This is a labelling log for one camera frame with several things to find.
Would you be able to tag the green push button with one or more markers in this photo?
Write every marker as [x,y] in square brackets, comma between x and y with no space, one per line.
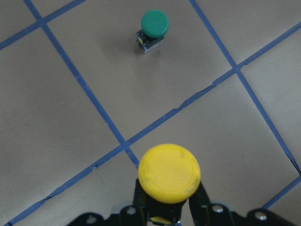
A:
[154,26]

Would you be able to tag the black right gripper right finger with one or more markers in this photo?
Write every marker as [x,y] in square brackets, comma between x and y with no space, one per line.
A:
[198,204]

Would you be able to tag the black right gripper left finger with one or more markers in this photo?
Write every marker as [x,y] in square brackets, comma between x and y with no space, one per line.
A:
[140,200]

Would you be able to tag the yellow push button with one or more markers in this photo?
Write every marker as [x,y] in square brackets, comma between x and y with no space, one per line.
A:
[169,174]

